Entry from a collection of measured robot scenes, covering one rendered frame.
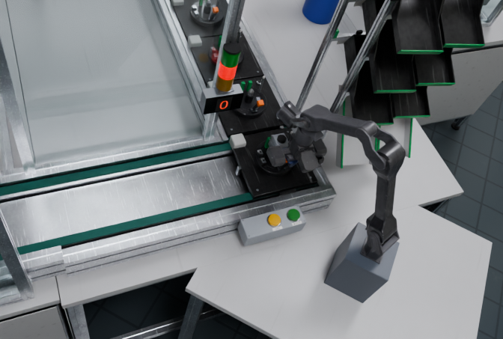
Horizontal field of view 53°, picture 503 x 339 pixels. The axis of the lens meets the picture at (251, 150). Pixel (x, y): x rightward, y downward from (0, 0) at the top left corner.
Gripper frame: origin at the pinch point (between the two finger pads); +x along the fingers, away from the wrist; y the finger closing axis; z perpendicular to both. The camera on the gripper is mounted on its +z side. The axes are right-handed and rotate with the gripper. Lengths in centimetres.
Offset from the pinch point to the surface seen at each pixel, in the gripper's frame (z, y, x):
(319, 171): -0.6, 14.9, 13.3
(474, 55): -56, 142, 32
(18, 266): 13, -82, 0
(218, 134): -24.3, -14.5, 14.1
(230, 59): -18.4, -20.2, -29.9
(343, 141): -3.6, 20.9, 0.8
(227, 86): -18.1, -19.3, -19.0
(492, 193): -7, 176, 109
